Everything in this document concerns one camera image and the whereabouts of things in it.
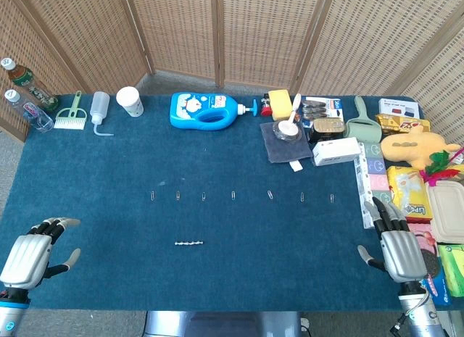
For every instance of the wicker folding screen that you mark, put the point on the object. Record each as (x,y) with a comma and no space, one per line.
(181,25)

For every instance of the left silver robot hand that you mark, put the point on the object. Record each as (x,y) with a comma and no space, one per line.
(25,257)

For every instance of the binder clips pack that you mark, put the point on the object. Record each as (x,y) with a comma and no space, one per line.
(333,107)

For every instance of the red black small bottle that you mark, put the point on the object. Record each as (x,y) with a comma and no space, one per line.
(266,111)

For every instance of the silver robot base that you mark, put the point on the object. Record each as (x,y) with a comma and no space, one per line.
(217,326)

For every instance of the grey microfibre cloth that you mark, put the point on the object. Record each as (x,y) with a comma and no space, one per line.
(286,150)

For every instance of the blue detergent pump bottle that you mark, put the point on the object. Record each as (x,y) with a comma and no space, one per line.
(188,108)

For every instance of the long pastel tissue pack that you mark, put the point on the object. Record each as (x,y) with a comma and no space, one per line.
(377,181)

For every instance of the clear water bottle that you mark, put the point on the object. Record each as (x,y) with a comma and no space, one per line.
(32,112)

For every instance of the blue pink cookie box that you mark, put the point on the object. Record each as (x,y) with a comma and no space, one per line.
(427,239)

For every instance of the white paper cup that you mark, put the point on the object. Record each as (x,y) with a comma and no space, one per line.
(130,101)

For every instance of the green packet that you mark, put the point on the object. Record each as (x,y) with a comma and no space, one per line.
(453,268)

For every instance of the white spoon with bowl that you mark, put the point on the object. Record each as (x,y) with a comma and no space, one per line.
(288,127)

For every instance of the blue table carpet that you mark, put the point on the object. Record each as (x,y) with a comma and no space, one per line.
(217,163)

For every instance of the yellow sponge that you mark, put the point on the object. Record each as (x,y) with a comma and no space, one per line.
(281,105)

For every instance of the yellow biscuit packet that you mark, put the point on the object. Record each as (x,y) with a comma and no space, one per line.
(406,192)

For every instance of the white squeeze wash bottle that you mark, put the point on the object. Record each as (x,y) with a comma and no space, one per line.
(98,105)

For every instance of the green tea bottle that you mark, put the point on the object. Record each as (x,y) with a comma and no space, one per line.
(29,83)

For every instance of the green red feather toy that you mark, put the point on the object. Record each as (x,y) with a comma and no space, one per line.
(440,159)

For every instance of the white box red blue print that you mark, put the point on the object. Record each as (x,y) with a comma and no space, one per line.
(398,107)

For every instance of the green white hand brush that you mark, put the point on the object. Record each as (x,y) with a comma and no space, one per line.
(70,119)

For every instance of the gold black meat tin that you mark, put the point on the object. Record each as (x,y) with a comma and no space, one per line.
(328,127)

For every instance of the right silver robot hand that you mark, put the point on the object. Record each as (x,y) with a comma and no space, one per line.
(402,257)

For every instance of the white cardboard box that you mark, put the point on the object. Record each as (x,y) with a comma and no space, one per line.
(335,150)

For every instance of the gold snack packet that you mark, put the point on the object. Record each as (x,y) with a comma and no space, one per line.
(398,124)

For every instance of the yellow plush toy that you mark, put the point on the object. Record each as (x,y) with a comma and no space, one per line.
(409,148)

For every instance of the sage green plastic scoop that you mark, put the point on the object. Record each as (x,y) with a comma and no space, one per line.
(362,128)

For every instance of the beige lidded food container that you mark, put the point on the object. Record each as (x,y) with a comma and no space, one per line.
(449,210)

